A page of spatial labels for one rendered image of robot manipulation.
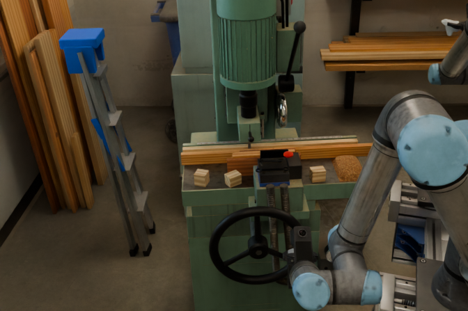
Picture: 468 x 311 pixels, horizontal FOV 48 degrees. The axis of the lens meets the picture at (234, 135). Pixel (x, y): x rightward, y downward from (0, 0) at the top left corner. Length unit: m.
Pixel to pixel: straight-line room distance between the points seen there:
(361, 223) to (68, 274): 1.87
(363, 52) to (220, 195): 2.19
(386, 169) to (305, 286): 0.31
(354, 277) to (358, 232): 0.11
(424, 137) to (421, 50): 2.80
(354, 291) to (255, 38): 0.75
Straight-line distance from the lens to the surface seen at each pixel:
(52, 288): 2.77
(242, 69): 1.55
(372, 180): 1.18
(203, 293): 1.94
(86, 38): 2.31
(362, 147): 1.82
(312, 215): 1.74
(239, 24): 1.50
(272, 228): 1.60
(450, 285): 1.44
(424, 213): 1.89
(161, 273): 2.71
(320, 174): 1.67
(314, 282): 1.16
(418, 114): 1.00
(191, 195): 1.66
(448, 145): 0.98
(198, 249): 1.80
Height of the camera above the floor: 1.84
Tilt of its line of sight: 29 degrees down
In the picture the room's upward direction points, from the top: 2 degrees counter-clockwise
